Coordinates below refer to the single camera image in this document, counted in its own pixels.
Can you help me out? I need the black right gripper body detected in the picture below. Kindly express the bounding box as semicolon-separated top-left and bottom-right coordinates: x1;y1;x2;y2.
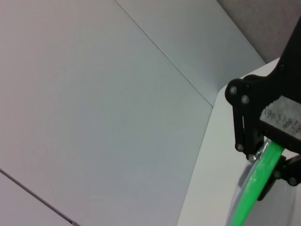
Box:
225;13;301;153

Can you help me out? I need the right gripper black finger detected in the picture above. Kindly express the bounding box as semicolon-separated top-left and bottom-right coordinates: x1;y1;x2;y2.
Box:
231;100;268;162
257;154;301;202

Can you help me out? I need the transparent green-edged document bag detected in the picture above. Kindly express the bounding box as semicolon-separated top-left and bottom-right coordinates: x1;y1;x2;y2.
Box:
224;138;301;226

